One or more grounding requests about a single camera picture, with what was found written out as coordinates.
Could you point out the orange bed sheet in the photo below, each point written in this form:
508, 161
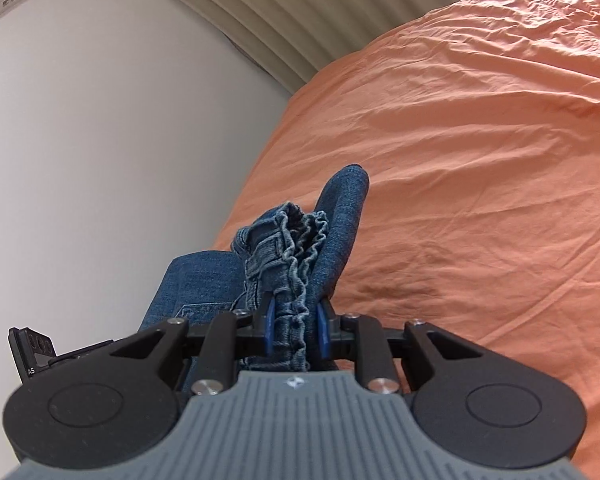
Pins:
479, 126

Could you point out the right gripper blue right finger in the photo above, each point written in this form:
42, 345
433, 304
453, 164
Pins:
326, 318

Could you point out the blue denim jeans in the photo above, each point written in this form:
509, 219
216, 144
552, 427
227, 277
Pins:
287, 258

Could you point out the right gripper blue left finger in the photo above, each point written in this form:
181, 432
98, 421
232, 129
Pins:
268, 316

